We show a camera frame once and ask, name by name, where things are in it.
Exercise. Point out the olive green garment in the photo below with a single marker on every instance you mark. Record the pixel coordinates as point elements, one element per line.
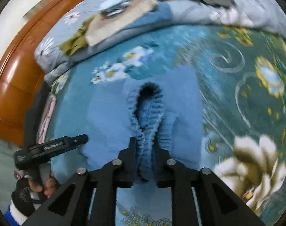
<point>73,43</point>

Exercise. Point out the green floral bed sheet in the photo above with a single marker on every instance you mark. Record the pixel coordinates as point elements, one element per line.
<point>227,94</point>

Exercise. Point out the light blue striped garment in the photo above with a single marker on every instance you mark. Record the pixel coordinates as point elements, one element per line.
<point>114,3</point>

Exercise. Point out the beige garment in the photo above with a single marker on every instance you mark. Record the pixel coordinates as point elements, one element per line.
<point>114,23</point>

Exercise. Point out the pink cloth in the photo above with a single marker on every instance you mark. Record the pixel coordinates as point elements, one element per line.
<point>47,113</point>

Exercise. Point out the brown wooden headboard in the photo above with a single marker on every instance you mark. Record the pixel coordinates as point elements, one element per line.
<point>16,75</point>

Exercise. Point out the person's left hand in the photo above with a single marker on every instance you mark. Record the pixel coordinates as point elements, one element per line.
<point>23,195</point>

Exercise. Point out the grey floral quilt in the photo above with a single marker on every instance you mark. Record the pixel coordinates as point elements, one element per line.
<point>251,11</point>

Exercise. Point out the blue folded garment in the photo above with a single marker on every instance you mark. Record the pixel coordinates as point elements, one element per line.
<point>157,16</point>

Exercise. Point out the person's left forearm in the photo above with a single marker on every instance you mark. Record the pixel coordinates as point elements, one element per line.
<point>13,216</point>

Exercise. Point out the blue pants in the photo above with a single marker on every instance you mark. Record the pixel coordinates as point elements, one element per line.
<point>105,113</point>

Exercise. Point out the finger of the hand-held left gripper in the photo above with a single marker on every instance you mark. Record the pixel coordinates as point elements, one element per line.
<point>67,142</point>

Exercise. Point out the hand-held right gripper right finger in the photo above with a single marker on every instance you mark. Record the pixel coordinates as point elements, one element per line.
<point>160,164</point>

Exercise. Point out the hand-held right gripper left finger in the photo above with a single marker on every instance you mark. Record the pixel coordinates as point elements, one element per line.
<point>130,155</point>

